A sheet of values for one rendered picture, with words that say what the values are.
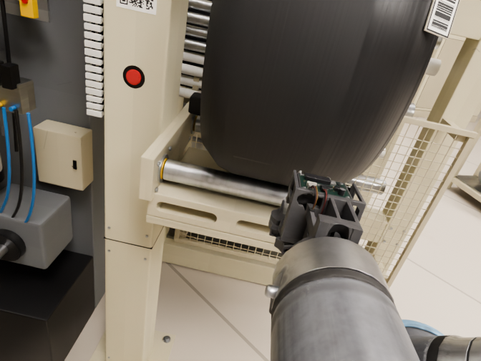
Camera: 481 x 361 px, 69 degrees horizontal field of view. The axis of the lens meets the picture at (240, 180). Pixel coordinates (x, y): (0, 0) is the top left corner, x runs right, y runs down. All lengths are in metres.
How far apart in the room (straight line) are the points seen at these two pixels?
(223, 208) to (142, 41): 0.36
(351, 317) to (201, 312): 1.43
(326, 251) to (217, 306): 1.41
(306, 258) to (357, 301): 0.06
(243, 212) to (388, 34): 0.42
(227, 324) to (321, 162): 1.16
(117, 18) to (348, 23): 0.44
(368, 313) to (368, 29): 0.35
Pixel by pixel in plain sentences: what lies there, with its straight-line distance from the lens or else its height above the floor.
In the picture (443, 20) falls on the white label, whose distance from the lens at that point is 0.54.
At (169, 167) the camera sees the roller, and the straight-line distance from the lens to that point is 0.73.
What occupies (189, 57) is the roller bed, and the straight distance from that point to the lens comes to 1.14.
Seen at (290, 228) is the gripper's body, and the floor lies 1.06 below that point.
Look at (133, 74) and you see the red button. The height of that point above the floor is 1.07.
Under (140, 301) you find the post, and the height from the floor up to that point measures 0.41.
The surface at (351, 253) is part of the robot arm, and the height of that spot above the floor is 1.11.
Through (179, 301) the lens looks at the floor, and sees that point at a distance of 1.66.
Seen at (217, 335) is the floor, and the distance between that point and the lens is 1.58.
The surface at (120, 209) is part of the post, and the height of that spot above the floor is 0.72.
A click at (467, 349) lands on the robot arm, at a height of 1.06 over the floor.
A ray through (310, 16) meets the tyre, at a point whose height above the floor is 1.25.
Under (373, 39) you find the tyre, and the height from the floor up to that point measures 1.24.
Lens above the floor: 1.27
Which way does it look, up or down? 30 degrees down
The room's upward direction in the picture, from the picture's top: 12 degrees clockwise
